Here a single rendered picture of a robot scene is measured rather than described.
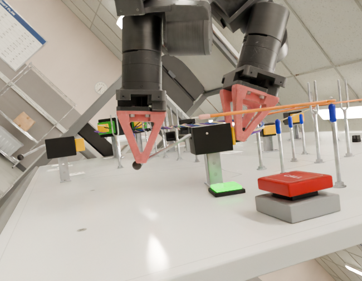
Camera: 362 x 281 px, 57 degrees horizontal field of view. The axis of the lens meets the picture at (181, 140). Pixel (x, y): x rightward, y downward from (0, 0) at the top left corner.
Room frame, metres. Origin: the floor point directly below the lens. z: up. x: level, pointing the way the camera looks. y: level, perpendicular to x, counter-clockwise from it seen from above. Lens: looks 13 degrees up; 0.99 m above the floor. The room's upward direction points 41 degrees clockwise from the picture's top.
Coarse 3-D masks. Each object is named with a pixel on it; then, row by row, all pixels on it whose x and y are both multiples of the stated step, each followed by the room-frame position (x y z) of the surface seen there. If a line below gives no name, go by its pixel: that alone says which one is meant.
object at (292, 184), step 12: (264, 180) 0.31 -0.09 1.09; (276, 180) 0.30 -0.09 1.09; (288, 180) 0.29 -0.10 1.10; (300, 180) 0.28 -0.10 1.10; (312, 180) 0.28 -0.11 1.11; (324, 180) 0.28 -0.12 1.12; (276, 192) 0.30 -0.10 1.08; (288, 192) 0.28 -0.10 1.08; (300, 192) 0.28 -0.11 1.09; (312, 192) 0.29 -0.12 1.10
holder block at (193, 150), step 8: (192, 128) 0.46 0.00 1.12; (200, 128) 0.46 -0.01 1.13; (208, 128) 0.46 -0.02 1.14; (216, 128) 0.46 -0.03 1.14; (224, 128) 0.46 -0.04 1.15; (192, 136) 0.47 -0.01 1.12; (200, 136) 0.46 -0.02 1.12; (208, 136) 0.46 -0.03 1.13; (216, 136) 0.46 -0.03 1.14; (224, 136) 0.46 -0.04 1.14; (192, 144) 0.48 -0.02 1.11; (200, 144) 0.46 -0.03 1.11; (208, 144) 0.46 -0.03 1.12; (216, 144) 0.46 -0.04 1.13; (224, 144) 0.46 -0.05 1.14; (232, 144) 0.46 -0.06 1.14; (192, 152) 0.49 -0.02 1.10; (200, 152) 0.46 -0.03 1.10; (208, 152) 0.46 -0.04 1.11; (216, 152) 0.46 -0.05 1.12
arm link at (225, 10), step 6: (210, 0) 0.48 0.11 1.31; (216, 0) 0.45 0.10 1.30; (222, 0) 0.45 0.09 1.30; (228, 0) 0.44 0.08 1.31; (234, 0) 0.44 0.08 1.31; (240, 0) 0.44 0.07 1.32; (246, 0) 0.44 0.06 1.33; (222, 6) 0.45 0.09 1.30; (228, 6) 0.45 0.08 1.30; (234, 6) 0.45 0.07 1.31; (240, 6) 0.45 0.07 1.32; (228, 12) 0.45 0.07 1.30; (234, 12) 0.46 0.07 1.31
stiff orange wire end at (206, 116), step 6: (312, 102) 0.35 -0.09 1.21; (318, 102) 0.35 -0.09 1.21; (324, 102) 0.35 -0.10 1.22; (330, 102) 0.34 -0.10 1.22; (258, 108) 0.35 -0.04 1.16; (264, 108) 0.35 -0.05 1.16; (270, 108) 0.35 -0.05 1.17; (276, 108) 0.35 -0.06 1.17; (282, 108) 0.35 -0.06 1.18; (204, 114) 0.35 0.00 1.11; (210, 114) 0.35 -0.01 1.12; (216, 114) 0.35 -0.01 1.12; (222, 114) 0.35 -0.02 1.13; (228, 114) 0.35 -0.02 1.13; (234, 114) 0.35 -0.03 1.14
